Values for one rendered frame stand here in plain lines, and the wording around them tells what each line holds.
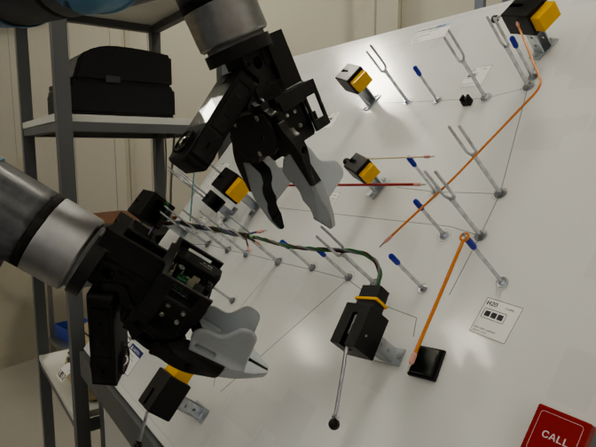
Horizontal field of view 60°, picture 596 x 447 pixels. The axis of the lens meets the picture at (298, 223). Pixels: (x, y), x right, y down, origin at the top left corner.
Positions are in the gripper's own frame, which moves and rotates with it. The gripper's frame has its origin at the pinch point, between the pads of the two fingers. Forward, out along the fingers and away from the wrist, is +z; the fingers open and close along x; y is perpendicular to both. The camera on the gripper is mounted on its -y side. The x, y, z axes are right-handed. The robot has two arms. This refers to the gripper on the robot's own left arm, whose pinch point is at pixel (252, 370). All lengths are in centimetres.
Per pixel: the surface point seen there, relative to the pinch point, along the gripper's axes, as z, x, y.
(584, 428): 24.0, -8.1, 18.5
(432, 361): 19.8, 7.6, 8.2
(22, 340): -41, 227, -249
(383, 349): 16.2, 11.0, 4.1
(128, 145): -68, 416, -177
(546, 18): 15, 42, 50
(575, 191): 24.4, 19.0, 33.3
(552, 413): 23.0, -5.7, 16.9
